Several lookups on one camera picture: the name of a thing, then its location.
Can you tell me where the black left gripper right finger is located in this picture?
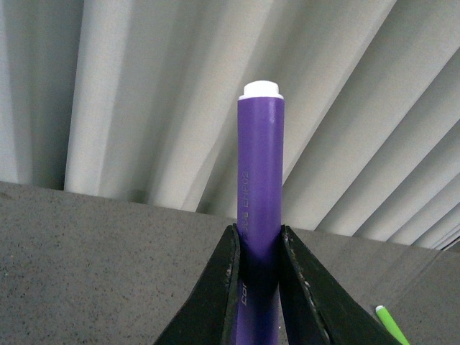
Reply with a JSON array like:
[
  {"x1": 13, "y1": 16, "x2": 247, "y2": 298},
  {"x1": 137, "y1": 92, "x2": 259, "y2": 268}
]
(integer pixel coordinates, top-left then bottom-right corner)
[{"x1": 279, "y1": 226, "x2": 398, "y2": 345}]

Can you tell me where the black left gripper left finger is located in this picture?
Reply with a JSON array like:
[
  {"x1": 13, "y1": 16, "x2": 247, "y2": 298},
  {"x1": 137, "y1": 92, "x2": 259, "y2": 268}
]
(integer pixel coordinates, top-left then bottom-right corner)
[{"x1": 155, "y1": 225, "x2": 241, "y2": 344}]

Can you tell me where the purple highlighter pen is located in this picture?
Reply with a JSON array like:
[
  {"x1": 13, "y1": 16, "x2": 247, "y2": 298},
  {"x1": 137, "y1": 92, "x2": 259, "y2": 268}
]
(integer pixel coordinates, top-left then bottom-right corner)
[{"x1": 236, "y1": 80, "x2": 285, "y2": 344}]

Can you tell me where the green highlighter pen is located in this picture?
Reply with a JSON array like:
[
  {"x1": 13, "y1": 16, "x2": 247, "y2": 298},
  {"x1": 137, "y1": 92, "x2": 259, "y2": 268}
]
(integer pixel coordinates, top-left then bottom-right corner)
[{"x1": 375, "y1": 305, "x2": 410, "y2": 345}]

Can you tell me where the white pleated curtain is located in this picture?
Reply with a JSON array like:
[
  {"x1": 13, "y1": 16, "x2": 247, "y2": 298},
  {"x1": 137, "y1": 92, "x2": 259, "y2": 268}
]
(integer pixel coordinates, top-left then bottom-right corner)
[{"x1": 1, "y1": 1, "x2": 459, "y2": 249}]

